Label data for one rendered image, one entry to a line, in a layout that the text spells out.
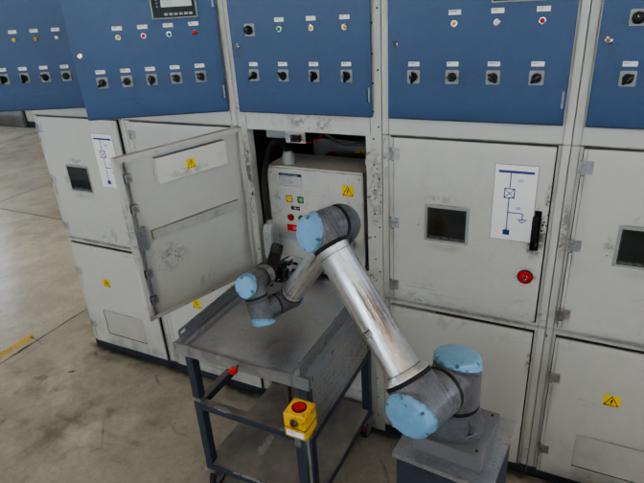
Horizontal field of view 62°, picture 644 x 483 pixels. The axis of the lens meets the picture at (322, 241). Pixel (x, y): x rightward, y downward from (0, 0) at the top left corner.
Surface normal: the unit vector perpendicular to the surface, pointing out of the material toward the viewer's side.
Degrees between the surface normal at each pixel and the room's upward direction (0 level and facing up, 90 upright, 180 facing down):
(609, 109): 90
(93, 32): 90
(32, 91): 90
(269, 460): 0
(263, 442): 0
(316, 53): 90
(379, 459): 0
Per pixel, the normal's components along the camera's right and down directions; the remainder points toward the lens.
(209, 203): 0.72, 0.26
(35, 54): -0.05, 0.42
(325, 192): -0.44, 0.40
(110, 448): -0.06, -0.91
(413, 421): -0.67, 0.36
